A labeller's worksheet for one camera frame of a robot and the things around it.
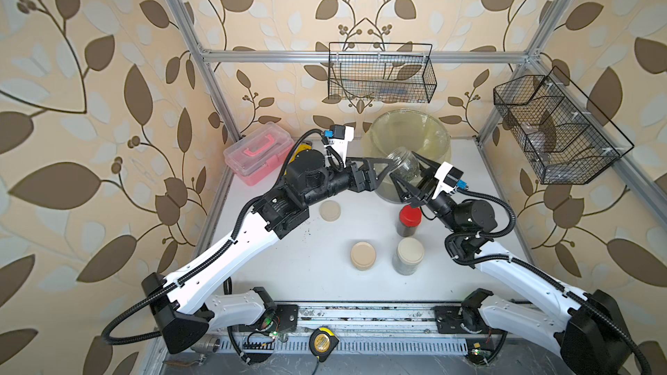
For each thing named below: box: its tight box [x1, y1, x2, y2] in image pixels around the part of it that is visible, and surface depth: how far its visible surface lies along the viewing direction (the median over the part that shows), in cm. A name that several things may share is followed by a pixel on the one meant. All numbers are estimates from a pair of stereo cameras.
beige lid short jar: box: [350, 241, 377, 271], surface depth 82 cm
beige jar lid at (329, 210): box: [318, 199, 342, 222], surface depth 98 cm
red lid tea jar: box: [396, 203, 423, 237], surface depth 87 cm
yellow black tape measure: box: [309, 327, 340, 362], surface depth 70 cm
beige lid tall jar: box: [392, 236, 426, 277], surface depth 77 cm
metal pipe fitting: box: [190, 334, 221, 355], surface depth 69 cm
